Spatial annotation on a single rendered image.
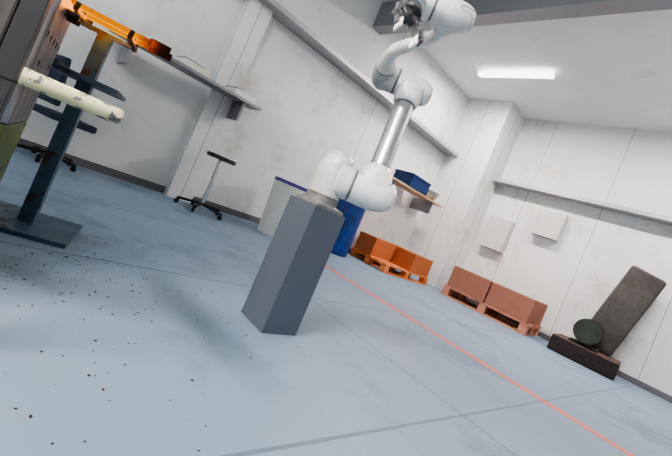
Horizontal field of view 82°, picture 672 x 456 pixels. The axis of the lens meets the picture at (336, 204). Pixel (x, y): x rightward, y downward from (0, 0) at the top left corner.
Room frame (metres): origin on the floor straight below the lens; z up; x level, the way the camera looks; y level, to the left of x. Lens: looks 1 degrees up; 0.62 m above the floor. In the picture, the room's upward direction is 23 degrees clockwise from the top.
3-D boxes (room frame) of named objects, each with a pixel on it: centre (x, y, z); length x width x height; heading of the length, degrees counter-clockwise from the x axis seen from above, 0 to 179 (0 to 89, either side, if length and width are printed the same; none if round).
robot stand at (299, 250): (1.81, 0.07, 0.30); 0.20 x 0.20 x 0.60; 43
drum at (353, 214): (5.86, -0.19, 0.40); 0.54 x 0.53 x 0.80; 43
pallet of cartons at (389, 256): (6.64, -1.26, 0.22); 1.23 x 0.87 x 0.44; 133
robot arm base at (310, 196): (1.83, 0.09, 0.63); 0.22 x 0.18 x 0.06; 43
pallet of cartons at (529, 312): (6.36, -3.02, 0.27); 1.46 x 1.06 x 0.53; 43
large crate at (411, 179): (6.81, -1.08, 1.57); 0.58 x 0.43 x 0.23; 133
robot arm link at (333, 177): (1.81, 0.06, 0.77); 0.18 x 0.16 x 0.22; 91
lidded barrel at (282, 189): (4.89, 0.56, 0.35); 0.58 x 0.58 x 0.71
